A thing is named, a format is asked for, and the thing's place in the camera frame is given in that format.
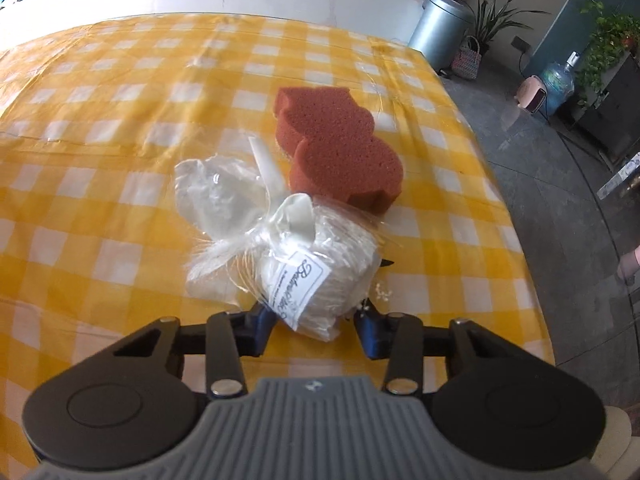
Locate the pink object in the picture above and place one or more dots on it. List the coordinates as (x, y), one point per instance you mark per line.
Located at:
(631, 265)

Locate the brown sponge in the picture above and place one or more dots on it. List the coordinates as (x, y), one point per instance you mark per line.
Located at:
(335, 150)

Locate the yellow checkered tablecloth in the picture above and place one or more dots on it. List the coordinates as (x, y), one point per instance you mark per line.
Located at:
(125, 185)

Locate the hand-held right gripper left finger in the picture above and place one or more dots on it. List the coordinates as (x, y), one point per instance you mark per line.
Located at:
(260, 332)

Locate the white printed panel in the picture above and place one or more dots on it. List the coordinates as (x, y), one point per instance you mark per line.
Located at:
(622, 175)

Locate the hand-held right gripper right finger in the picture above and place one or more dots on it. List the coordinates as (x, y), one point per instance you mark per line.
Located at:
(372, 335)

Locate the green pothos plant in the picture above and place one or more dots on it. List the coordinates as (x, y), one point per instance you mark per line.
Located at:
(612, 40)

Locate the dark cabinet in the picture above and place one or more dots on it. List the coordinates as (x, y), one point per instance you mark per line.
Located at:
(615, 110)

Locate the grey metal trash can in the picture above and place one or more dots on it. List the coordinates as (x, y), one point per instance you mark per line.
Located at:
(440, 30)

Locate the pink space heater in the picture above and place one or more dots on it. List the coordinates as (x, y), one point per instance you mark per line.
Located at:
(532, 94)

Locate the blue water jug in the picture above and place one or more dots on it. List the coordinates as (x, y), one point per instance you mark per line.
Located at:
(556, 82)

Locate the white puff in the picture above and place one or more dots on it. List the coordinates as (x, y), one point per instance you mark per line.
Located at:
(310, 280)

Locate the woven basket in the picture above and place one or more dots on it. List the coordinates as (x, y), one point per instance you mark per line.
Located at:
(466, 60)

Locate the tall leafy floor plant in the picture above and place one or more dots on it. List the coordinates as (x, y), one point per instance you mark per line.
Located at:
(492, 10)

